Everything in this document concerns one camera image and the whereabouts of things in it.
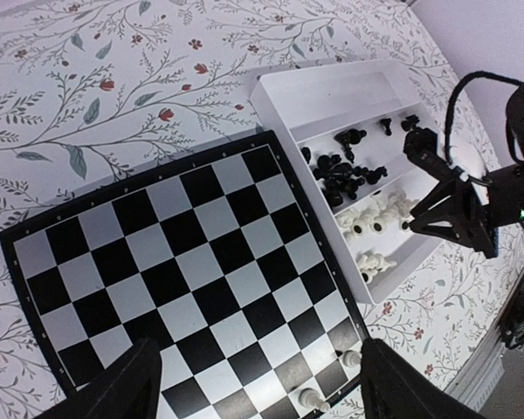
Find black chess pieces pile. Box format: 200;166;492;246
300;128;388;209

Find black grey chessboard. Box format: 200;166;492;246
0;132;363;418

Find aluminium front rail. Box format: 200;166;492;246
440;322;524;409

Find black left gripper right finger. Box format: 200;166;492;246
360;338;481;419

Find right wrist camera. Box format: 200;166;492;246
403;127;466;182

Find white plastic tray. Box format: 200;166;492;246
251;60;440;305

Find black pawn apart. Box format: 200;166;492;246
379;118;392;136

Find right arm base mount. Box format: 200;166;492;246
500;273;524;350

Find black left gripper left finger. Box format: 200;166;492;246
39;338;162;419

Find white chess pieces pile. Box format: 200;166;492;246
334;189;418;284

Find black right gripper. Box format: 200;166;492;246
410;179;499;258

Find floral table mat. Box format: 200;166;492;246
0;1;524;418

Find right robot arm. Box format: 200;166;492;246
403;71;524;258

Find white chess piece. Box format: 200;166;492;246
299;388;330;413
341;350;362;368

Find black piece far apart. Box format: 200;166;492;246
401;114;420;132

